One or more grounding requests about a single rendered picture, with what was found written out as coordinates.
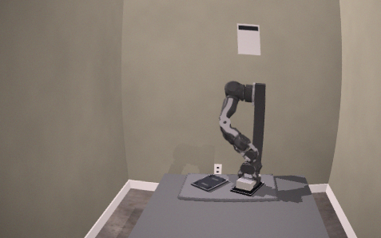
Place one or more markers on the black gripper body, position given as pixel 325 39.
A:
pixel 251 167

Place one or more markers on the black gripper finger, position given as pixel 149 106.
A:
pixel 256 177
pixel 240 174

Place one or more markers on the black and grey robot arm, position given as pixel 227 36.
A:
pixel 234 92

